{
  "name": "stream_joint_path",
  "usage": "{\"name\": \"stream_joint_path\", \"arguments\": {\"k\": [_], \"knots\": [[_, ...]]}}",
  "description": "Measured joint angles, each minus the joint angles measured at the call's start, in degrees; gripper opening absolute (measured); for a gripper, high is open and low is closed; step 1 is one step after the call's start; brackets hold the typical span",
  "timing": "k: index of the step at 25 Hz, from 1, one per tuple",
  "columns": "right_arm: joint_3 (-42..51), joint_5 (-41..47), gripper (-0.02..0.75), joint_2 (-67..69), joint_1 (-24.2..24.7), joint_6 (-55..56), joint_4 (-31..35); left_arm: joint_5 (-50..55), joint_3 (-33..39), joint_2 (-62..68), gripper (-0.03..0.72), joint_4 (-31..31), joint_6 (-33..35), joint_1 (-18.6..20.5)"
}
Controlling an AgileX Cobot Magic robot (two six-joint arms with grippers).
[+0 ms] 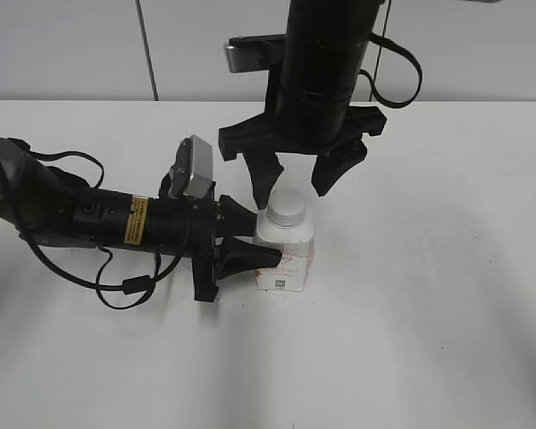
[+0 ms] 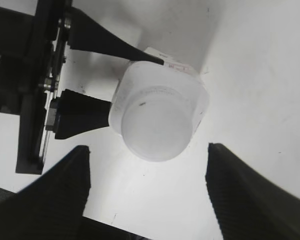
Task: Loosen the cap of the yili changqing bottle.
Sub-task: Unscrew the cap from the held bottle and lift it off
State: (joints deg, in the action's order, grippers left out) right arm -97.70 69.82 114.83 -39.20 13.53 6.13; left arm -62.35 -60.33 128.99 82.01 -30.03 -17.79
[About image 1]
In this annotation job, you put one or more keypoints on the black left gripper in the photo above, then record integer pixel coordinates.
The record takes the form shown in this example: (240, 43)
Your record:
(196, 220)

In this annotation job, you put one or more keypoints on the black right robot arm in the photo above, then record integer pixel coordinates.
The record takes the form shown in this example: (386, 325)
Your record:
(313, 69)

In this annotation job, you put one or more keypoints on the white square plastic bottle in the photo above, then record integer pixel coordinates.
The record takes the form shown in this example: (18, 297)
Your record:
(296, 245)

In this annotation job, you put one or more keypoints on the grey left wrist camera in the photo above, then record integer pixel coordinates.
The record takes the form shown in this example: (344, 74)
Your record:
(192, 173)

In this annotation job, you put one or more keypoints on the white screw cap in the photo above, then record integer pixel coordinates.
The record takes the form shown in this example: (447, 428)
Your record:
(286, 208)

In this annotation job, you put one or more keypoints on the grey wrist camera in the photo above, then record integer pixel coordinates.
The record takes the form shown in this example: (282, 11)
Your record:
(254, 53)
(192, 173)

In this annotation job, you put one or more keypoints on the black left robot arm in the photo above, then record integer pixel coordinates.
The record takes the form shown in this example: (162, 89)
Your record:
(52, 208)

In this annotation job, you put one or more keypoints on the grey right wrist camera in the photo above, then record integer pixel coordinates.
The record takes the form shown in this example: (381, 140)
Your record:
(254, 53)

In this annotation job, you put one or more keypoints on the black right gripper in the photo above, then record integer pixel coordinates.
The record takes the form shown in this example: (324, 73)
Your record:
(331, 132)

